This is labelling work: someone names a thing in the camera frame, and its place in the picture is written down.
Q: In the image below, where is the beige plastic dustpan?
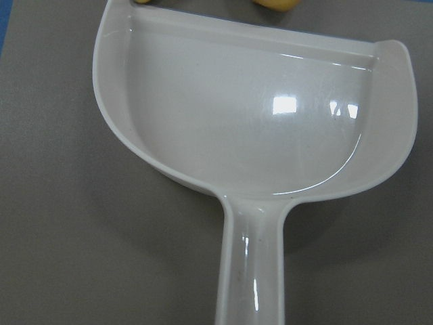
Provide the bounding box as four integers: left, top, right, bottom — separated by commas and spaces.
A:
93, 1, 417, 324

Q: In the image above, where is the brown toy potato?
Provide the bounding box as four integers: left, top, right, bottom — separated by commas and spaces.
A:
252, 0, 300, 12

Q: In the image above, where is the tan toy ginger root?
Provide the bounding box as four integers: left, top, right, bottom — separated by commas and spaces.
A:
133, 0, 157, 5

